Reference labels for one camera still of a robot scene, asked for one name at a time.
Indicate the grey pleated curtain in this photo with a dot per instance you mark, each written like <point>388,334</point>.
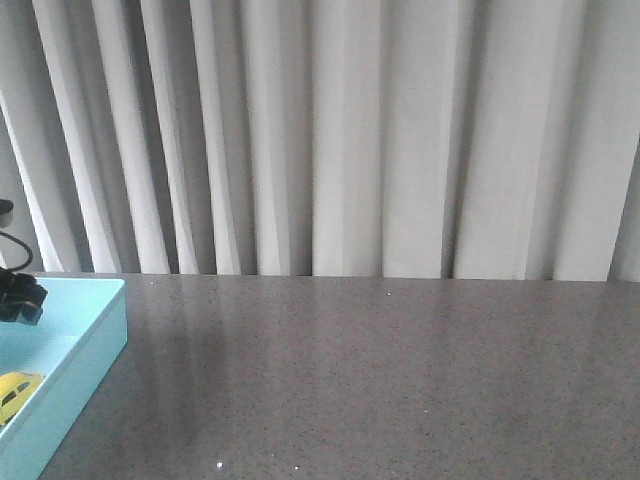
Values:
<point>418,139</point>

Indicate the yellow toy beetle car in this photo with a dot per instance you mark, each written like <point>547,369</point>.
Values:
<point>16,389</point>

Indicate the light blue storage box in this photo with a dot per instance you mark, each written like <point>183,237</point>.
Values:
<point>80,334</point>

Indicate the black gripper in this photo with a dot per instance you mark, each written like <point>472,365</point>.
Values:
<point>22,298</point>

